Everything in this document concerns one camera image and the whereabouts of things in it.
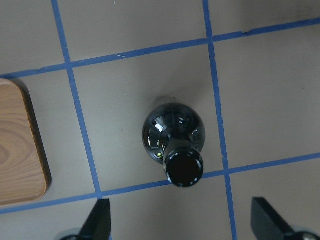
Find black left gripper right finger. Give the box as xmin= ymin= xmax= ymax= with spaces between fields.
xmin=250 ymin=196 xmax=320 ymax=240

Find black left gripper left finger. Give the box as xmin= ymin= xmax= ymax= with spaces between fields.
xmin=56 ymin=198 xmax=112 ymax=240

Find dark wine bottle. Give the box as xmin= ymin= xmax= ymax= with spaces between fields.
xmin=142 ymin=96 xmax=206 ymax=188

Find wooden tray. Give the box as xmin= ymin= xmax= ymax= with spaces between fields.
xmin=0 ymin=79 xmax=52 ymax=207

